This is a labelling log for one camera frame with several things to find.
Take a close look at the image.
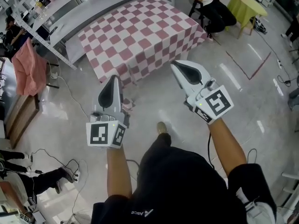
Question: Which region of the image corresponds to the green covered round table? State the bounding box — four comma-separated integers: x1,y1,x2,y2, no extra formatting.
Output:
226,0,268,40

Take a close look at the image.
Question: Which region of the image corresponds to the white floor cable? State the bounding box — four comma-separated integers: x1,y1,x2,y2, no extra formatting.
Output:
56,75,91,120

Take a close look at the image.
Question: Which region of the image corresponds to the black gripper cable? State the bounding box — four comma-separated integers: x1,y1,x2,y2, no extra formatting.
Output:
207,132,217,170

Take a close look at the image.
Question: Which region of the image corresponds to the red white checkered cloth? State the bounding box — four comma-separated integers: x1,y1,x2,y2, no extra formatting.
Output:
78,0,208,112

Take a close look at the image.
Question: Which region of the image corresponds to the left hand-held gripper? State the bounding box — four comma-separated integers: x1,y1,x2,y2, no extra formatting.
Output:
85,74,128,149

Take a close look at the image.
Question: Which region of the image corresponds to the black bag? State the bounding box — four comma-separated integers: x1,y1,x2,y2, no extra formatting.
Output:
253,17,269,35

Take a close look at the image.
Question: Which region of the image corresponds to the person's right forearm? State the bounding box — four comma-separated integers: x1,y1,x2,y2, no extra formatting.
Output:
207,118,248,177

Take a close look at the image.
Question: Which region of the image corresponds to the pink cloth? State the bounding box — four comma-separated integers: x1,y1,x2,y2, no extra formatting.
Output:
11,37,48,97

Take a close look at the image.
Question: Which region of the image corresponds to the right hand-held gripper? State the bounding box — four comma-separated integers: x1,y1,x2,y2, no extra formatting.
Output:
170,60,235,126

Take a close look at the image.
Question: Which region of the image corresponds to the black floor cable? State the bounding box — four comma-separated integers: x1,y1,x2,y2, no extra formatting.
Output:
277,64,292,88
30,148,81,179

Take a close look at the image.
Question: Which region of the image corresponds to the white metal shelving rack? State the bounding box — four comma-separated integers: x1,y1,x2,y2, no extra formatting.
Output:
0,0,176,70

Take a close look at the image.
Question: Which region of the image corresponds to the person's black trouser leg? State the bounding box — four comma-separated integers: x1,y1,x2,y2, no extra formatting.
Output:
149,132,173,150

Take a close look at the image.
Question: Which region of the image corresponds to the person's black shirt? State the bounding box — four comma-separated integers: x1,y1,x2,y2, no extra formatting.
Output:
92,146,278,224

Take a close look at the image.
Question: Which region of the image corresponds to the red floor tape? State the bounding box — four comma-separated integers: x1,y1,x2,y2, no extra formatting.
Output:
225,51,272,81

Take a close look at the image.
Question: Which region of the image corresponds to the person's left forearm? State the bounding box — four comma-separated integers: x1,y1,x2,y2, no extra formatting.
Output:
106,146,134,198

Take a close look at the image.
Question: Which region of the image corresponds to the grey floor appliance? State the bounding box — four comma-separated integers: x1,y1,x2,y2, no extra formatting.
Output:
288,87,299,112

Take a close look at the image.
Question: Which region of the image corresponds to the white strapped pack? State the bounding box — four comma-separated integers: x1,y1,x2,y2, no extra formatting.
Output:
235,187,278,224

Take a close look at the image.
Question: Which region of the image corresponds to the black stool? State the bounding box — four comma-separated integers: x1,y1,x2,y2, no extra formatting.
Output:
188,0,206,29

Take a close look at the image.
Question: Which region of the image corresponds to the white metal cart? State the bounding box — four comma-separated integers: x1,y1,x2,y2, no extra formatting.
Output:
280,171,299,210

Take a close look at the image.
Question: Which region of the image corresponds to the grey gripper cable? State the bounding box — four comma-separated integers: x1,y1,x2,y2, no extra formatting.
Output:
126,159,141,170

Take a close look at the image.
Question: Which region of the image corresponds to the person's beige shoe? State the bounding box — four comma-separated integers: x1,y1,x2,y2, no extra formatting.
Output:
156,121,168,134

